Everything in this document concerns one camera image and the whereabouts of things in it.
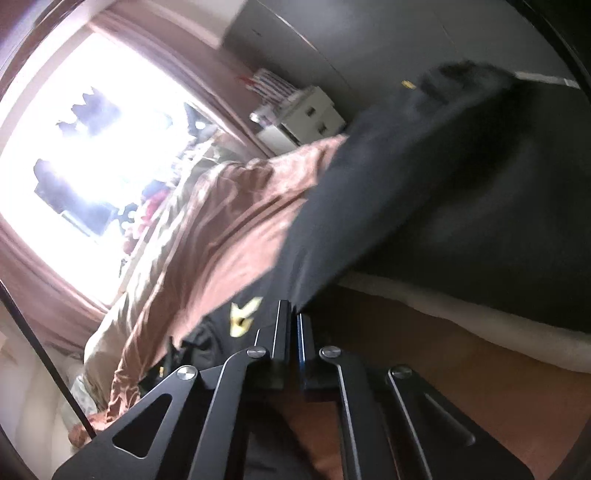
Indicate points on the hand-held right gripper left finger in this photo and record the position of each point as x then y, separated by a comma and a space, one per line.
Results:
282, 332

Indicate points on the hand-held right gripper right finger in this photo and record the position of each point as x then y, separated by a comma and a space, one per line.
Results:
302, 341

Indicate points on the black jacket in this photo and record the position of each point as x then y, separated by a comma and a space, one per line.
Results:
415, 194

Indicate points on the pile of colourful clothes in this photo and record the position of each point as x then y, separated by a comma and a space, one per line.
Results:
152, 203

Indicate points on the brown blanket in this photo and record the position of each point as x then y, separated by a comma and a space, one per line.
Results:
221, 240

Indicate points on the beige duvet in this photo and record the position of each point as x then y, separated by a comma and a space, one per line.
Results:
157, 249

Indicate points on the white mattress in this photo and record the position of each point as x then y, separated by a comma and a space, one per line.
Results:
485, 323

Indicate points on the drink can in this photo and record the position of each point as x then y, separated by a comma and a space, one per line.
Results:
261, 117

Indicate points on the white drawer cabinet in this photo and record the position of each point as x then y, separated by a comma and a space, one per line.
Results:
309, 115

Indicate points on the pink curtain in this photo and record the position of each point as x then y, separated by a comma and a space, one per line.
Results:
27, 286

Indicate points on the bright window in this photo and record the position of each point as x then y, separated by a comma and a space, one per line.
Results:
115, 74

